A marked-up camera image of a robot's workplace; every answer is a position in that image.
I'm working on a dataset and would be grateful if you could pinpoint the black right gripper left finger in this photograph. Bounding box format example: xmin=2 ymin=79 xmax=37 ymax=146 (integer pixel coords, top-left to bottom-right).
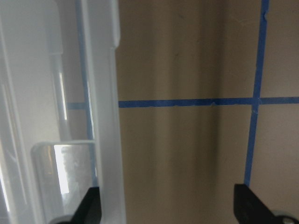
xmin=70 ymin=187 xmax=102 ymax=224

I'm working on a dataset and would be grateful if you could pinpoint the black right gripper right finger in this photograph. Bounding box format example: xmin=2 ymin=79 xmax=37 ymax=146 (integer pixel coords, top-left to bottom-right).
xmin=233 ymin=184 xmax=280 ymax=224

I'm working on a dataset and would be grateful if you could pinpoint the clear plastic box lid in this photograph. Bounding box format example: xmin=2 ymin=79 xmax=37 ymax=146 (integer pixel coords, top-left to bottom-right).
xmin=0 ymin=0 xmax=126 ymax=224

